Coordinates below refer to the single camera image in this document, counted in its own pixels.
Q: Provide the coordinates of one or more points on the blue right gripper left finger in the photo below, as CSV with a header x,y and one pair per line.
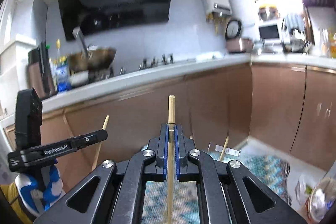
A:
x,y
162,151

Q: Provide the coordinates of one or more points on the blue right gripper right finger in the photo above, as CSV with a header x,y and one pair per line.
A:
x,y
180,152

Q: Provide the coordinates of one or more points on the bamboo chopstick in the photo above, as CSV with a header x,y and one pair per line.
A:
x,y
224,149
96,156
170,160

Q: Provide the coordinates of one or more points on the brown lower kitchen cabinets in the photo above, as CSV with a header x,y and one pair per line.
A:
x,y
290,108

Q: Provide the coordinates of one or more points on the white kitchen countertop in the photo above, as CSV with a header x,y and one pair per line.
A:
x,y
153,75

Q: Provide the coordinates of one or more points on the blue white salt bag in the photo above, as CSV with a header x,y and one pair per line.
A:
x,y
62,74

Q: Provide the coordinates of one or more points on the small white bowl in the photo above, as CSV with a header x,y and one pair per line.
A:
x,y
79,79

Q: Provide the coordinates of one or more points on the blue zigzag knitted table mat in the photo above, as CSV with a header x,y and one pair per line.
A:
x,y
246,189

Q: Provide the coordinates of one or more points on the gas stove top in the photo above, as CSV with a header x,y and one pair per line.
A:
x,y
104,74

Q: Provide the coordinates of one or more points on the rose gold rice cooker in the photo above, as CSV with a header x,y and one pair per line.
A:
x,y
235,43

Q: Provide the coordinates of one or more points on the wicker waste bin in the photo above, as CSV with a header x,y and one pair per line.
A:
x,y
315,198

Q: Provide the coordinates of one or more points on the white microwave oven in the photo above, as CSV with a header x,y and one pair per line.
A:
x,y
270,31

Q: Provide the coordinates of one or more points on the yellow detergent bottle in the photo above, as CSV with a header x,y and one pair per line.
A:
x,y
332,44

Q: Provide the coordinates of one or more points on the steel wok with handle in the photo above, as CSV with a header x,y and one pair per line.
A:
x,y
89,58

